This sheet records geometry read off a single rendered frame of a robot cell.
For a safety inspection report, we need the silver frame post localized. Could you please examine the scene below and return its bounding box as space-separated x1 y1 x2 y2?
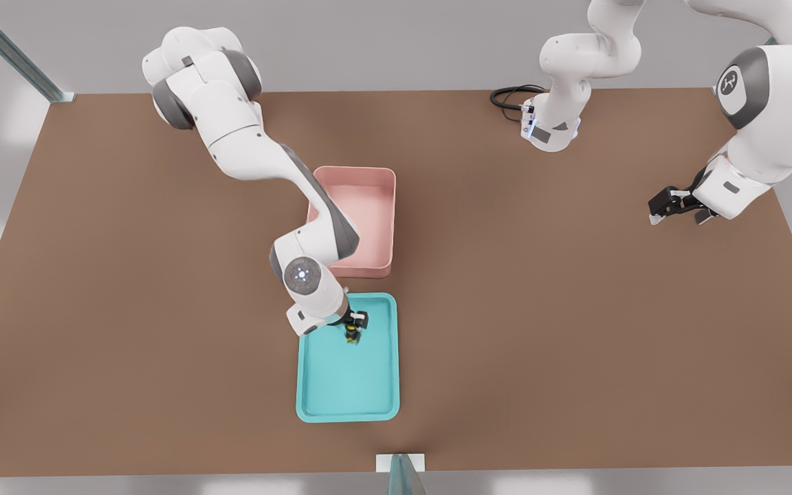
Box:
376 453 427 495
0 0 76 105

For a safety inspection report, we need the pale blue-green tray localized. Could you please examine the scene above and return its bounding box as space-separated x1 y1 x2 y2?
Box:
296 292 401 424

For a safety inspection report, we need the pink box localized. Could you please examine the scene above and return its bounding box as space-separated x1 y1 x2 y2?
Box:
306 166 397 279

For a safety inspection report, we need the black cable loop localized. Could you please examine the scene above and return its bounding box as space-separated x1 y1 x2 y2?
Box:
490 85 548 123

